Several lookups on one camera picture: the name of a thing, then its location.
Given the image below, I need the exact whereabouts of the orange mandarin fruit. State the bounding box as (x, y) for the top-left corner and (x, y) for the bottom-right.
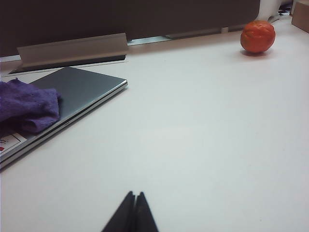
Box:
(240, 20), (276, 54)

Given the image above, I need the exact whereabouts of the grey fabric desk divider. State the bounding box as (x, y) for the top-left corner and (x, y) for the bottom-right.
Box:
(0, 0), (261, 58)

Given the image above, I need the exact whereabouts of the brown cardboard box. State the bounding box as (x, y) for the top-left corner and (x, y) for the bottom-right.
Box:
(291, 0), (309, 33)

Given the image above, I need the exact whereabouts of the grey metal bracket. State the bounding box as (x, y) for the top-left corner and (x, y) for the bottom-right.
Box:
(9, 32), (129, 74)

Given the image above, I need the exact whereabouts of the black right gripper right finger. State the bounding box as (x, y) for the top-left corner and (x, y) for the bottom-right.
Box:
(134, 191), (160, 232)

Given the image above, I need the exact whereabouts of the purple fleece rag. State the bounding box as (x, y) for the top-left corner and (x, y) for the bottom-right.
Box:
(0, 77), (62, 136)

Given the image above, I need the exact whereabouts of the silver Dell laptop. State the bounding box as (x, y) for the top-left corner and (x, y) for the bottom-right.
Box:
(0, 66), (128, 170)

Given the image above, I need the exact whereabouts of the white rounded object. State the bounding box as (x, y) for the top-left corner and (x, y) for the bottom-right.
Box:
(255, 0), (283, 24)

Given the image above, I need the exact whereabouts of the white red-lettered sticker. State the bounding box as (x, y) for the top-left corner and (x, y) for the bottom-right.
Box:
(0, 134), (28, 155)

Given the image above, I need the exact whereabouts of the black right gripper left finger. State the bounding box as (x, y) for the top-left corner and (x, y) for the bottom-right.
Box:
(100, 191), (136, 232)

